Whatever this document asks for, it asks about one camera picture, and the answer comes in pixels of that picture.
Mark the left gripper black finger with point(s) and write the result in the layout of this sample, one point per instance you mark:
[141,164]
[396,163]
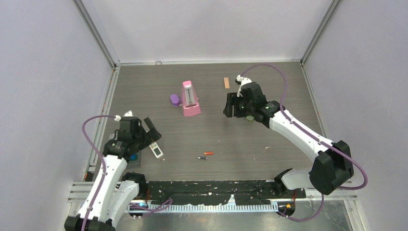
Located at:
[153,136]
[149,124]

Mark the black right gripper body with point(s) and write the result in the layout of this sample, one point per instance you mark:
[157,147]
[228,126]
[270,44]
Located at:
[242,109]

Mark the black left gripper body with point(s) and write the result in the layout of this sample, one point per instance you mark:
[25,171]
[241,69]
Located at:
[141,137]

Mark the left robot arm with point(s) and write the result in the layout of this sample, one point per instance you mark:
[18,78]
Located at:
[113,190]

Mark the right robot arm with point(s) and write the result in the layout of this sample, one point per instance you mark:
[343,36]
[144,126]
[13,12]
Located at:
[331,166]

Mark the small wooden block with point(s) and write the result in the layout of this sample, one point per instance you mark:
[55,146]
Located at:
[226,82]

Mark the grey building baseplate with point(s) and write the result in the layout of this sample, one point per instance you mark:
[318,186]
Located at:
[135,164]

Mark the purple round object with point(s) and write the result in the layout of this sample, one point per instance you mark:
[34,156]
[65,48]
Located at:
[175,99]

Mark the pink metronome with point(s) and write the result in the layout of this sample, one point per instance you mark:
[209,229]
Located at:
[189,101]

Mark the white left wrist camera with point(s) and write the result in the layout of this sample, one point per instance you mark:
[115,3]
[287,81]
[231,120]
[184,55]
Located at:
[128,114]

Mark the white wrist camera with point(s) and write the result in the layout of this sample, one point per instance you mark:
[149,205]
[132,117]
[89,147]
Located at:
[241,81]
[128,114]

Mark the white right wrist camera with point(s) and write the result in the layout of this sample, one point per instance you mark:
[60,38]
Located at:
[241,81]

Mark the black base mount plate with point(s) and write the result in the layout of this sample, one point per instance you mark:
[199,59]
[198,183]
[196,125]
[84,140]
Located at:
[217,192]

